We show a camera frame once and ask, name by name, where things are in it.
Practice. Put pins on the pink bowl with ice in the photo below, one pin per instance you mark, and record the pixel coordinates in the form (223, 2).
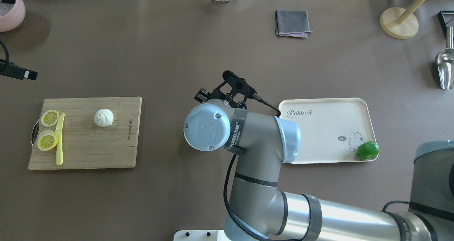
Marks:
(12, 15)

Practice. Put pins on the white steamed bun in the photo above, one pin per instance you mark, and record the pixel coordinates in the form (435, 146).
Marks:
(103, 117)

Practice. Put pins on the cream plastic tray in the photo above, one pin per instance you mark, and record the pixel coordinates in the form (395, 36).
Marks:
(332, 129)

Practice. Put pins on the metal scoop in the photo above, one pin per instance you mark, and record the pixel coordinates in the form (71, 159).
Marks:
(445, 62)

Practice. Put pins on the lemon slice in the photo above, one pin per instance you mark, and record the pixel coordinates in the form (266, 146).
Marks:
(47, 140)
(50, 118)

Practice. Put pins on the yellow plastic knife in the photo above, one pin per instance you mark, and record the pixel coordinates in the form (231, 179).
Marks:
(59, 147)

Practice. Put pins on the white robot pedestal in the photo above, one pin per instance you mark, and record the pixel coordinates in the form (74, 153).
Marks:
(200, 235)

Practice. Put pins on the green lime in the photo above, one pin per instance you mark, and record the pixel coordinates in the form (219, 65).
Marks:
(368, 150)

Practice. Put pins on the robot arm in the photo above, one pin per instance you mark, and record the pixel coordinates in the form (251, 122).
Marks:
(256, 209)

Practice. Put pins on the lemon slice right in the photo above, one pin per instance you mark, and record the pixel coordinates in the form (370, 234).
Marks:
(47, 140)

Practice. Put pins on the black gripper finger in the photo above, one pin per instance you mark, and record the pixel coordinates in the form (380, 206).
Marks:
(14, 71)

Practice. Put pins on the wooden cup stand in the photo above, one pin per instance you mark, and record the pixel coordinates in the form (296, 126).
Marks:
(399, 22)

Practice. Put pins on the grey folded cloth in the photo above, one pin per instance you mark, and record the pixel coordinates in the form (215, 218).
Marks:
(292, 23)

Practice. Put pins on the lemon slice left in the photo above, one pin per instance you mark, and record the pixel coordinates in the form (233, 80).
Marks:
(50, 118)

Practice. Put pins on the wooden cutting board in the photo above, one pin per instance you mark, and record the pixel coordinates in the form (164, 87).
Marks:
(88, 146)

